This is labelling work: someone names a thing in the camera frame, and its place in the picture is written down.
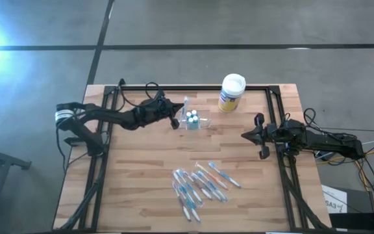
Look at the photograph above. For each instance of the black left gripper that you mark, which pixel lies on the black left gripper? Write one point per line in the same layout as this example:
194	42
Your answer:
151	113

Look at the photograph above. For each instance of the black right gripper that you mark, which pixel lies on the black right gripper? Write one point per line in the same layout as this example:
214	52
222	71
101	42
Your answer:
273	135

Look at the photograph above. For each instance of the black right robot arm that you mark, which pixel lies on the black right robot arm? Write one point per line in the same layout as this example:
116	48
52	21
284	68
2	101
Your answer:
330	141

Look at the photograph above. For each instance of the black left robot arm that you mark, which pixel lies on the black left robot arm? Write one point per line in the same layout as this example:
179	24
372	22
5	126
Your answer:
109	117

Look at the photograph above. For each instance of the clear acrylic organizer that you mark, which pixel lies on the clear acrylic organizer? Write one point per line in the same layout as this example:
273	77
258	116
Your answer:
206	123

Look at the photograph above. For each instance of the yellow Lysol wipes canister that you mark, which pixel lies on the yellow Lysol wipes canister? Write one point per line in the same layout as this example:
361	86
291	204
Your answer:
232	87

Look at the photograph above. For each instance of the white paper sheet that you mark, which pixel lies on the white paper sheet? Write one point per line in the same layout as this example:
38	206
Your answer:
333	196

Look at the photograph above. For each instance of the black equipment case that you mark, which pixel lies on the black equipment case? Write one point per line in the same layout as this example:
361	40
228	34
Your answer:
365	224

